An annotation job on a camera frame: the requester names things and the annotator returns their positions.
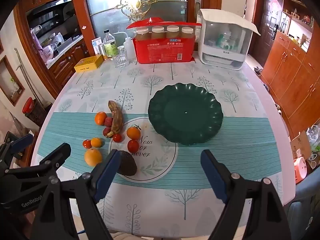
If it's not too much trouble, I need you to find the white squeeze bottle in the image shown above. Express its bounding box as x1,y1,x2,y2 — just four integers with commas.
112,32,135,60

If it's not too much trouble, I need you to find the cardboard box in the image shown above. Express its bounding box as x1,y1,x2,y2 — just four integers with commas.
290,131,313,159

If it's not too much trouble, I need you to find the dark brown entry door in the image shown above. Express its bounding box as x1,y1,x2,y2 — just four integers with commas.
255,0,283,67

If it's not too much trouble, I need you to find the clear bottle with green label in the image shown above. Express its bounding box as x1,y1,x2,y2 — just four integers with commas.
103,29,118,58

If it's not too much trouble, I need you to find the wooden picture frame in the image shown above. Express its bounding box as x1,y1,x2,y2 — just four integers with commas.
0,55,25,105

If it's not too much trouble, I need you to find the overripe brown banana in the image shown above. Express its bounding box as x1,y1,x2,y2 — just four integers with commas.
104,100,124,138

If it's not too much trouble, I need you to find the tree print tablecloth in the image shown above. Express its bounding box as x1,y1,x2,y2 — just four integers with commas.
30,52,297,235

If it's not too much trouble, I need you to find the clear plastic bag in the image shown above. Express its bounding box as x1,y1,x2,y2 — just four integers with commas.
306,124,320,153

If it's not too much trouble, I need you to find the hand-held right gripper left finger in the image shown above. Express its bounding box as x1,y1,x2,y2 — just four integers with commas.
31,149,122,240

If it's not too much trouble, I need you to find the clear plastic storage container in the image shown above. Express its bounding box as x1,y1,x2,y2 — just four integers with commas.
197,9,261,71

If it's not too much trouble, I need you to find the pink small appliance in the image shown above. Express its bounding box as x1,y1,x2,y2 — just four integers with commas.
291,157,307,184

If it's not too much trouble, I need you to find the clear ribbed glass cup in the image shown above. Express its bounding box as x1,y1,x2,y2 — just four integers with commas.
114,45,129,68

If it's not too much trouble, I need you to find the frosted glass door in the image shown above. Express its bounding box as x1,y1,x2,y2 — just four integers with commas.
82,0,203,55

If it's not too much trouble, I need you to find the white and blue carton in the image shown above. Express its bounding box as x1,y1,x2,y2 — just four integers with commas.
91,37,103,55

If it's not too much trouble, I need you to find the wooden kitchen base cabinet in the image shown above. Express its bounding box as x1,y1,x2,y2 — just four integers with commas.
47,39,87,90

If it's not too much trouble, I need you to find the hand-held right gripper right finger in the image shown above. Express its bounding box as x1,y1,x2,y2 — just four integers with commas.
201,149,292,240

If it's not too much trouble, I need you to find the small metal can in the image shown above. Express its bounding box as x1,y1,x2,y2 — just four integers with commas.
98,43,108,60

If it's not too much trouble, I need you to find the red-lidded bin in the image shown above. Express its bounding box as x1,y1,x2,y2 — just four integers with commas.
22,97,48,128

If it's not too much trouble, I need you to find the red plastic lid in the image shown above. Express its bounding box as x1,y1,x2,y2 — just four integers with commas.
126,17,202,30

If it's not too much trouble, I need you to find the red paper cup package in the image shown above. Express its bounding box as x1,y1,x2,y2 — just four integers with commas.
132,34,195,64

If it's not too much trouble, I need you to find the yellow orange with sticker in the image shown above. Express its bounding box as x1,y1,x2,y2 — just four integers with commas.
84,148,103,167

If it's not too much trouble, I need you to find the tall wooden cabinet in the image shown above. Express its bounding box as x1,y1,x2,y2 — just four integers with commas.
260,37,320,140

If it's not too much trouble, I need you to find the yellow flat box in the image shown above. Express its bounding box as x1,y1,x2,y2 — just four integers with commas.
74,54,104,73

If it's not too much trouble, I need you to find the dark green scalloped plate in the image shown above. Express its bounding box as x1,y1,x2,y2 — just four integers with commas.
147,82,224,145

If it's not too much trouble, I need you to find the dark avocado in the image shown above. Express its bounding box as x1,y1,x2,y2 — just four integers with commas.
116,150,138,176

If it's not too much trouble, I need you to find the small mandarin orange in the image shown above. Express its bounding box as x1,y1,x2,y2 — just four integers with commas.
126,126,141,140

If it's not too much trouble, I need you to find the large orange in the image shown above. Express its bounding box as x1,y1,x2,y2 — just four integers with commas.
94,111,107,125

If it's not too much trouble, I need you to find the white-lidded glass jar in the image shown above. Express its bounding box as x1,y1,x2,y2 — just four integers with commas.
167,25,180,39
151,26,165,40
181,26,195,39
136,27,150,41

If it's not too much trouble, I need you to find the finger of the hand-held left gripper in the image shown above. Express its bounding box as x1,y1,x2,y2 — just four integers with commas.
4,142,72,188
0,133,34,165

